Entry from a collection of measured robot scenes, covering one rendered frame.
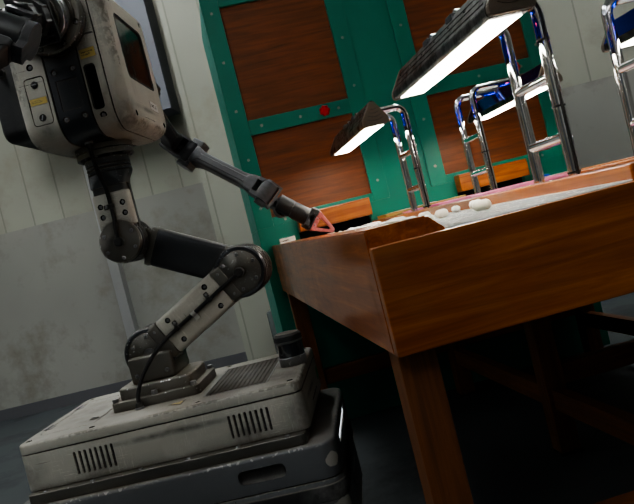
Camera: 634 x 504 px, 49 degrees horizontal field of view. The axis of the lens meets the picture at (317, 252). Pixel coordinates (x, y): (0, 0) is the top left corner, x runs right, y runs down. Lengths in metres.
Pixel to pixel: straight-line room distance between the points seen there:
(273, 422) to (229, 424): 0.10
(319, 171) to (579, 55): 2.72
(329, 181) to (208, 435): 1.49
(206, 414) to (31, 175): 3.95
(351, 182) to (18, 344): 3.28
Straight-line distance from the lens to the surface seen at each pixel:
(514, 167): 3.00
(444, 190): 2.94
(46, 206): 5.33
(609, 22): 1.71
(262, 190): 2.24
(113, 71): 1.69
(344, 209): 2.77
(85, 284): 5.22
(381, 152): 2.90
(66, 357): 5.35
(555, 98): 1.44
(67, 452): 1.72
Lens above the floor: 0.78
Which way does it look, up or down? 2 degrees down
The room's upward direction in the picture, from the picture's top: 14 degrees counter-clockwise
